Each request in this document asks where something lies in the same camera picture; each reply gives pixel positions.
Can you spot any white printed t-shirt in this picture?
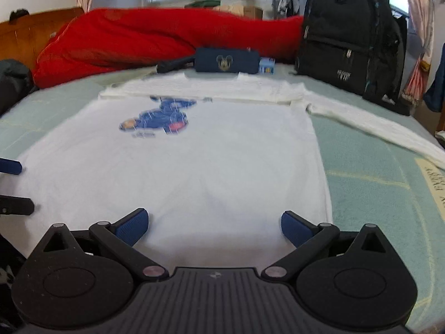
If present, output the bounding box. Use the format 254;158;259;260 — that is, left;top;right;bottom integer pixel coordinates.
1;71;444;275

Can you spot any green plaid bed sheet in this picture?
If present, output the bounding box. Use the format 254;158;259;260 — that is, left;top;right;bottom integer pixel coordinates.
1;67;444;333

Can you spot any dark green jacket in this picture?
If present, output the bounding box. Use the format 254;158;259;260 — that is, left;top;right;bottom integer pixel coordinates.
0;59;38;116

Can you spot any wooden headboard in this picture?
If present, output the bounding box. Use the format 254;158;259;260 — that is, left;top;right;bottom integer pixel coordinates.
0;8;84;69

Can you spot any red quilt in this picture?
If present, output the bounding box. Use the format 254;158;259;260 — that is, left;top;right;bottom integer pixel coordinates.
32;8;303;88

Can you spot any blue small box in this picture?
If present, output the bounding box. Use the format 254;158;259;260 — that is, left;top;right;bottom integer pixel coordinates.
259;57;275;75

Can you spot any dark folded umbrella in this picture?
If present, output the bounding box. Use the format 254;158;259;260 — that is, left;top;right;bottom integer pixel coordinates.
156;55;195;74

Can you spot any navy mickey pouch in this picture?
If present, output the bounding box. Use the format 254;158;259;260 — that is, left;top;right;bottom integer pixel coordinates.
194;48;260;74

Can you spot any black backpack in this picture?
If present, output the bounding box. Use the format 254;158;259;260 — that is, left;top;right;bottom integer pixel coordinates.
296;0;410;116

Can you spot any cardboard box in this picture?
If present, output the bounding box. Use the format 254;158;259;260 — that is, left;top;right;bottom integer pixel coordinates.
213;4;263;20

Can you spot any green stool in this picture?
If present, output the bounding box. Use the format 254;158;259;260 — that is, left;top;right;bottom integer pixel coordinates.
184;0;221;9

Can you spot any pink plaid curtain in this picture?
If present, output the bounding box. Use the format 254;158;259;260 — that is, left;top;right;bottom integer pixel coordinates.
401;0;434;107

